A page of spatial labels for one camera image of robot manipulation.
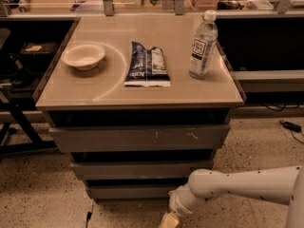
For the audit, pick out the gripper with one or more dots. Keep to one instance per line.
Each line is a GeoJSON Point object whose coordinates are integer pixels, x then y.
{"type": "Point", "coordinates": [176, 203]}

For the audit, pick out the grey bottom drawer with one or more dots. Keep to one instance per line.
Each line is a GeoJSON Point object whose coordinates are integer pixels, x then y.
{"type": "Point", "coordinates": [118, 192]}

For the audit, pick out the grey drawer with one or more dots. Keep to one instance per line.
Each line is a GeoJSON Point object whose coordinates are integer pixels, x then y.
{"type": "Point", "coordinates": [139, 138]}
{"type": "Point", "coordinates": [137, 170]}
{"type": "Point", "coordinates": [118, 192]}

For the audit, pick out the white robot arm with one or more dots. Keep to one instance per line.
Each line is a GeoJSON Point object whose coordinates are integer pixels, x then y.
{"type": "Point", "coordinates": [283, 185]}

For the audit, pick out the grey middle drawer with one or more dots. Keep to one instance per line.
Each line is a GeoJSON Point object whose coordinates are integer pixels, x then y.
{"type": "Point", "coordinates": [137, 170]}

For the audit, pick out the grey top drawer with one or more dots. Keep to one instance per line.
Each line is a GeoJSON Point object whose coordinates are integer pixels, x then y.
{"type": "Point", "coordinates": [139, 138]}

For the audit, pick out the grey drawer cabinet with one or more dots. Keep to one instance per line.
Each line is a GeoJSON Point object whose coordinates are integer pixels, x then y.
{"type": "Point", "coordinates": [98, 97]}

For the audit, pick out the blue chip bag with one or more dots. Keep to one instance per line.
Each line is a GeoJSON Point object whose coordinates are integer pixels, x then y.
{"type": "Point", "coordinates": [147, 67]}

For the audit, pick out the black folding stand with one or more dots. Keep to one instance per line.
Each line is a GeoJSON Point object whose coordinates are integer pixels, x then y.
{"type": "Point", "coordinates": [35, 144]}

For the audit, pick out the clear plastic water bottle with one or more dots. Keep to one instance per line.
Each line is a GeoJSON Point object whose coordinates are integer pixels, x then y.
{"type": "Point", "coordinates": [203, 43]}

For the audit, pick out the white ceramic bowl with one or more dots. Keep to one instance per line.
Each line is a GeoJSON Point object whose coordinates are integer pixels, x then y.
{"type": "Point", "coordinates": [83, 56]}

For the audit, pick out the dark box on shelf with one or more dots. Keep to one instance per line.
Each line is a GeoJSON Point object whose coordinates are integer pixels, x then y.
{"type": "Point", "coordinates": [39, 50]}

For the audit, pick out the black power adapter with cable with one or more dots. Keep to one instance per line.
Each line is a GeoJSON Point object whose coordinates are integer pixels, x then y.
{"type": "Point", "coordinates": [293, 128]}

